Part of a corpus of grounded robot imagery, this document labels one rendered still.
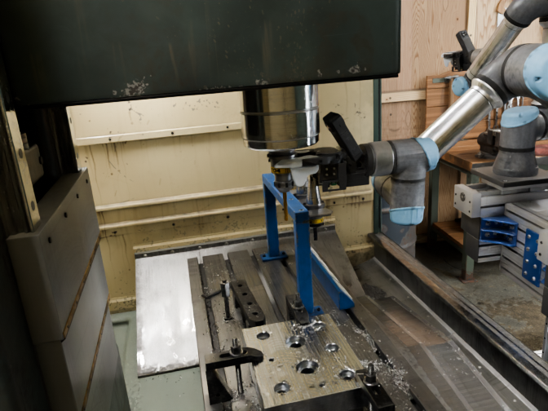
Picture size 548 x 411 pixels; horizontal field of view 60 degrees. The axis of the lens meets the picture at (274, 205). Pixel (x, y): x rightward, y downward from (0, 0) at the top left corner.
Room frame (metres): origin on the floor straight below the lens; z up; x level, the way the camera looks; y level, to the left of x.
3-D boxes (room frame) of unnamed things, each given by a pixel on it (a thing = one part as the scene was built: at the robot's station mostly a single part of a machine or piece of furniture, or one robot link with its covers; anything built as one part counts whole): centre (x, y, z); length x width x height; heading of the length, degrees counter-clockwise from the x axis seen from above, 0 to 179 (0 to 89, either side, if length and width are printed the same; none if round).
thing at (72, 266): (0.88, 0.41, 1.16); 0.48 x 0.05 x 0.51; 11
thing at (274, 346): (0.93, -0.04, 0.97); 0.29 x 0.23 x 0.05; 11
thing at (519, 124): (1.69, -0.90, 1.33); 0.13 x 0.12 x 0.14; 110
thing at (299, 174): (0.94, -0.05, 1.41); 0.09 x 0.03 x 0.06; 115
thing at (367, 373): (0.78, -0.17, 0.97); 0.13 x 0.03 x 0.15; 11
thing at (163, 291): (1.61, 0.10, 0.75); 0.89 x 0.70 x 0.26; 101
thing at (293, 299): (1.11, -0.04, 0.97); 0.13 x 0.03 x 0.15; 11
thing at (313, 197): (1.30, -0.11, 1.26); 0.04 x 0.04 x 0.07
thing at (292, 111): (0.97, -0.02, 1.52); 0.16 x 0.16 x 0.12
